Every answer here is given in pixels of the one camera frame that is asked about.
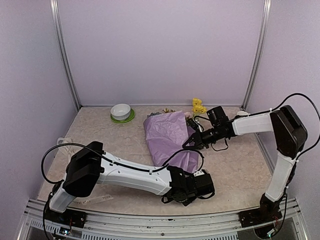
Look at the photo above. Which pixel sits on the blue hydrangea fake flower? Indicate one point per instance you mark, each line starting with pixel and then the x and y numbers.
pixel 153 114

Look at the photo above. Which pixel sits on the cream printed ribbon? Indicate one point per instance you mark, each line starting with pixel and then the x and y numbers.
pixel 68 151

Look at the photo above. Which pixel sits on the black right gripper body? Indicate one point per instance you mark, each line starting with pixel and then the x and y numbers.
pixel 208 138

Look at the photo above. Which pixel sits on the white ceramic bowl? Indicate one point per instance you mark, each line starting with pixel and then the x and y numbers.
pixel 120 111

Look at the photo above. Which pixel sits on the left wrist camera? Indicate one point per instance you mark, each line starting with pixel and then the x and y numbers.
pixel 200 172

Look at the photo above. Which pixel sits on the left aluminium frame post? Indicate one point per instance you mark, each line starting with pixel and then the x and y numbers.
pixel 54 5

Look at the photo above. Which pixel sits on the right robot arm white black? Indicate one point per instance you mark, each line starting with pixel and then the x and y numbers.
pixel 282 124

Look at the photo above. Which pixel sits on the white blue paper cup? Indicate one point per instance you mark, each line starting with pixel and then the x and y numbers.
pixel 243 113

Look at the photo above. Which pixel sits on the right aluminium frame post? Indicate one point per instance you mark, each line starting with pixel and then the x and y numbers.
pixel 258 52

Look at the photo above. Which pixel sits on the purple wrapping paper sheet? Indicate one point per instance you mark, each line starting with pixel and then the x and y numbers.
pixel 165 135

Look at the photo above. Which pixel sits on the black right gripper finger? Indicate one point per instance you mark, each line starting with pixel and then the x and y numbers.
pixel 197 147
pixel 192 142

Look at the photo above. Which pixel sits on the front aluminium rail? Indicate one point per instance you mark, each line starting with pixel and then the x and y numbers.
pixel 112 226

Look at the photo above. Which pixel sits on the green plate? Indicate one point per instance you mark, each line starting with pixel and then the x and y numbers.
pixel 128 119

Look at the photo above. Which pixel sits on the aluminium frame post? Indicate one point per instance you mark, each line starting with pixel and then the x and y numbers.
pixel 54 5
pixel 258 52

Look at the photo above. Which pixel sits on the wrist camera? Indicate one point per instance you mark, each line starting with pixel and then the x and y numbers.
pixel 195 125
pixel 200 172

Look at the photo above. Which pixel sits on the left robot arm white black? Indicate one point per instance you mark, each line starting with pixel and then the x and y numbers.
pixel 92 166

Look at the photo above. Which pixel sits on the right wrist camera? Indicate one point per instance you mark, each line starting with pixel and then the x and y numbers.
pixel 195 125

